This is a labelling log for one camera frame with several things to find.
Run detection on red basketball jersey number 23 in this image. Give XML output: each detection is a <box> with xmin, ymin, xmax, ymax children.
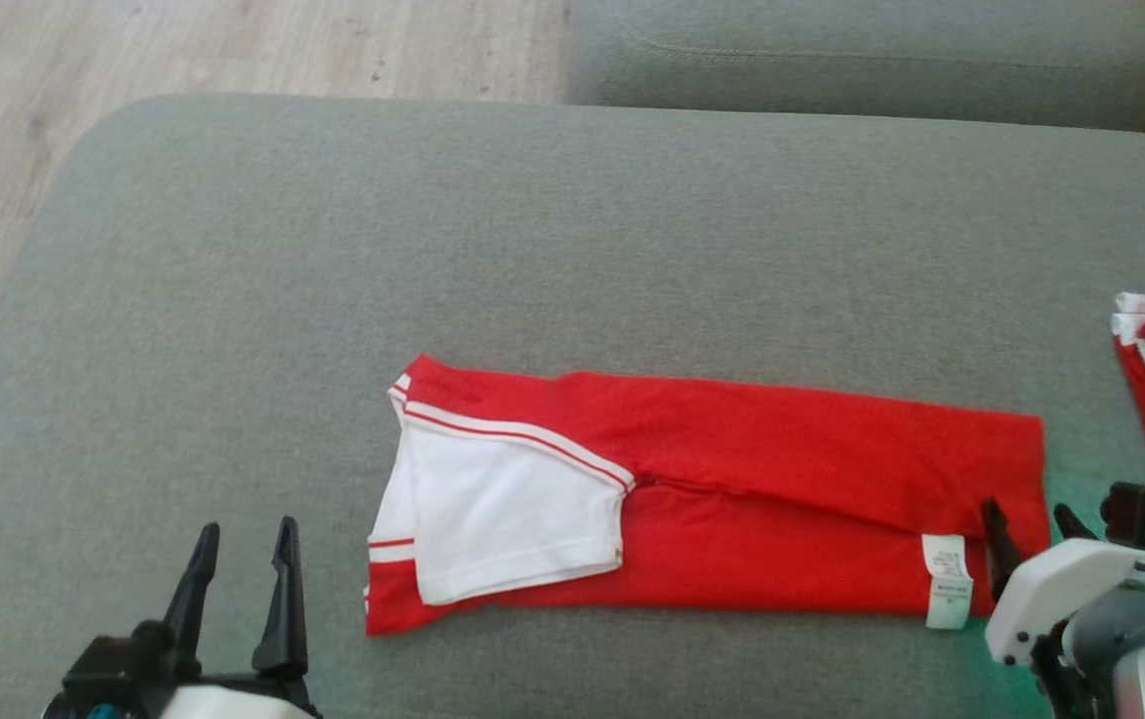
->
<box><xmin>362</xmin><ymin>353</ymin><xmax>1052</xmax><ymax>637</ymax></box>

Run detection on grey and yellow sofa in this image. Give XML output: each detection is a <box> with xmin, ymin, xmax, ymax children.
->
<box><xmin>0</xmin><ymin>93</ymin><xmax>1145</xmax><ymax>719</ymax></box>

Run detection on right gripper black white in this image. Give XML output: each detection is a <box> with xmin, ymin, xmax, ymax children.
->
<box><xmin>978</xmin><ymin>481</ymin><xmax>1145</xmax><ymax>668</ymax></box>

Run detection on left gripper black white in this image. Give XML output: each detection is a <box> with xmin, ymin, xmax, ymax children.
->
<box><xmin>43</xmin><ymin>515</ymin><xmax>323</xmax><ymax>719</ymax></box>

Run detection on grey sofa back cushion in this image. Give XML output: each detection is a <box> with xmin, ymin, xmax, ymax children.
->
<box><xmin>564</xmin><ymin>0</ymin><xmax>1145</xmax><ymax>133</ymax></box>

